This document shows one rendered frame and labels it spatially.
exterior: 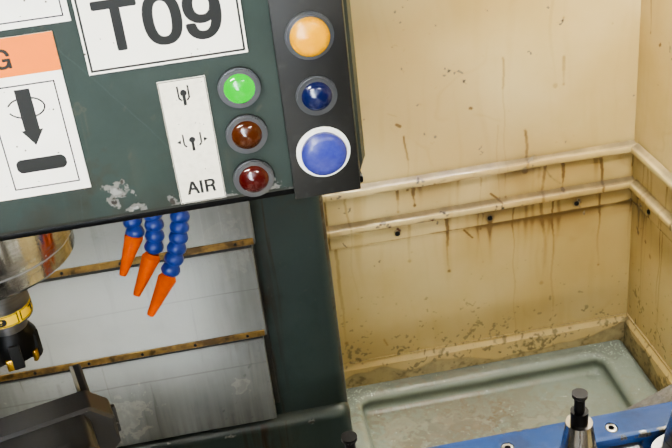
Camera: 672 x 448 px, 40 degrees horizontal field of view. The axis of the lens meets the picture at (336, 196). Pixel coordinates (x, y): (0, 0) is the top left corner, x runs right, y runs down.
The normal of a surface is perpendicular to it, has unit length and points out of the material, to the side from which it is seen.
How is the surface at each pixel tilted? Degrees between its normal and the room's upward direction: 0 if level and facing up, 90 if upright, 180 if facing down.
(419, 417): 0
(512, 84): 90
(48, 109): 90
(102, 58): 90
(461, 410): 0
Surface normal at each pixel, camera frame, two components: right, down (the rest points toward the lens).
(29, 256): 0.76, 0.23
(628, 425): -0.11, -0.88
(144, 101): 0.15, 0.44
